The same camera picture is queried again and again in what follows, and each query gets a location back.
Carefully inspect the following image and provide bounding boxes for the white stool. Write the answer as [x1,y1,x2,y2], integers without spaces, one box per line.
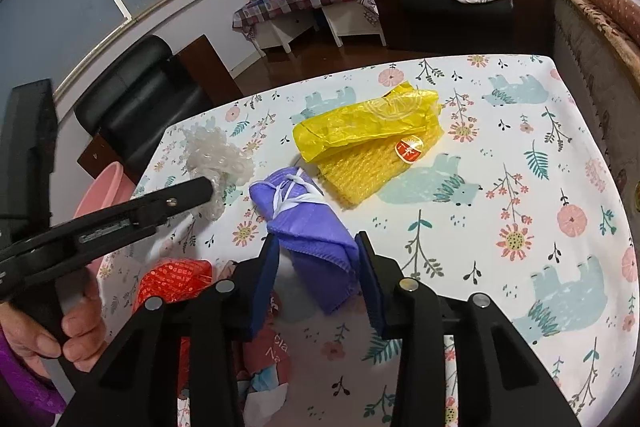
[320,0,387,48]
[252,9,321,54]

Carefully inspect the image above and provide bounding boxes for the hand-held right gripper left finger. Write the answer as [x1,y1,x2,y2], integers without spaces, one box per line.
[57,234,281,427]

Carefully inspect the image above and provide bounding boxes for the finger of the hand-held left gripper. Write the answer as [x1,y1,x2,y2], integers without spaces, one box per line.
[70,177,216,253]

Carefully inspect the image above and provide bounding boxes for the red plastic bag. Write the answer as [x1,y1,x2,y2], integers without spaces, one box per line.
[132,257,215,358]

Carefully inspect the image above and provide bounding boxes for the person's left hand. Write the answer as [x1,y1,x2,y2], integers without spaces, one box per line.
[0,277,109,380]

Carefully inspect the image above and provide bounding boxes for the yellow plastic bag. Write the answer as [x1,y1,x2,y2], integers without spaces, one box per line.
[292,82,446,162]

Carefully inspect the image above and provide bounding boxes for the pink plastic basin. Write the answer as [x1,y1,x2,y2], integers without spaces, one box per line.
[74,161,135,220]

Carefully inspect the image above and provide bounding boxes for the purple face mask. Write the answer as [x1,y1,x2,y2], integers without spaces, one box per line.
[249,166,361,315]

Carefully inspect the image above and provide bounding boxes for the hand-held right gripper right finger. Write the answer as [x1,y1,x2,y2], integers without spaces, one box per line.
[354,231,581,427]

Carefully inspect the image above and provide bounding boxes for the crumpled colourful wrapper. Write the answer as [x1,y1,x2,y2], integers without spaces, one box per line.
[232,259,293,425]

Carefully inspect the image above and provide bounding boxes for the clear bubble wrap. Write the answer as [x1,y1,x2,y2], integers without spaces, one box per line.
[181,117,256,222]

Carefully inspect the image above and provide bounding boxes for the yellow foam net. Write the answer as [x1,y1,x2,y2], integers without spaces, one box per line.
[312,127,446,208]

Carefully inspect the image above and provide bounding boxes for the brown leaf blanket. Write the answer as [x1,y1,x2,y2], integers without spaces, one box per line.
[547,0,640,188]

